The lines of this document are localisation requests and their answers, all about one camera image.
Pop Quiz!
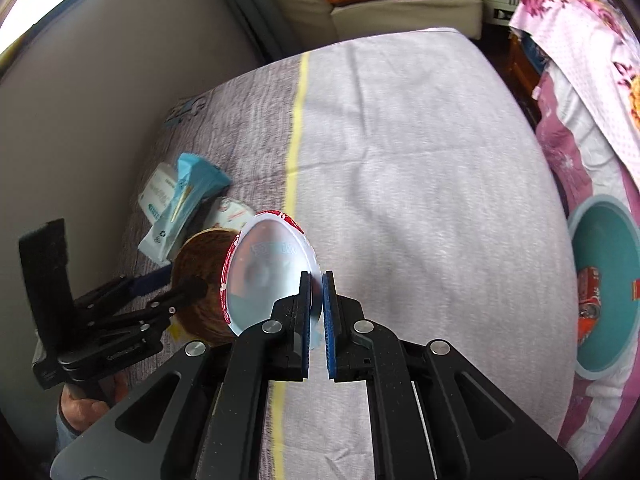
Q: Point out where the red sticker on bin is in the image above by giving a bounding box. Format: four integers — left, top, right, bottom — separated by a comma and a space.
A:
631, 278, 640, 301

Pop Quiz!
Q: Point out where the white wet wipes pack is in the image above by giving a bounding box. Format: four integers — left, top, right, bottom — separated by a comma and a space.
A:
138, 162, 178, 224

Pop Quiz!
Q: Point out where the white and mauve bedsheet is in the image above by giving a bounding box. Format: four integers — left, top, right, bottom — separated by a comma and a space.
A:
534, 62, 639, 479

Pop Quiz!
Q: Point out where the brown instant noodle bowl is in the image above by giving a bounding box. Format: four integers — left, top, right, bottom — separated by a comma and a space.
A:
171, 228, 238, 346

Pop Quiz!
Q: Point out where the pink floral blanket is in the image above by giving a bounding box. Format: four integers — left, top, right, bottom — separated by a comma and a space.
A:
510, 0, 639, 182

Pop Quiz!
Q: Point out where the red soda can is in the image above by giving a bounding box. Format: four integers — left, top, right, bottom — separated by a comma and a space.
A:
577, 266, 601, 320

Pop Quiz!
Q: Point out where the cream leather sofa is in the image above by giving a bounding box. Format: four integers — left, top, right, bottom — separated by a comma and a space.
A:
274, 0, 483, 50

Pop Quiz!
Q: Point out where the lilac covered mattress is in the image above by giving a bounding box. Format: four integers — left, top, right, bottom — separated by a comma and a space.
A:
117, 27, 580, 480

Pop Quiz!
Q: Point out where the teal plastic trash bin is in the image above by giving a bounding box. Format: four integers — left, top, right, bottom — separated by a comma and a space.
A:
567, 194, 639, 380

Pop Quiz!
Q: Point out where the person's left hand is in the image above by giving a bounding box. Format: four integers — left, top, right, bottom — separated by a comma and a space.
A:
58, 372, 128, 434

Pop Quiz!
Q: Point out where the white round lid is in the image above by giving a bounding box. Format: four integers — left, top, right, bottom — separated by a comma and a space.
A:
203, 196, 256, 232

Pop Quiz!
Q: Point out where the light blue snack wrapper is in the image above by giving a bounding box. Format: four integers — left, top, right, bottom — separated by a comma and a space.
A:
138, 153, 232, 266

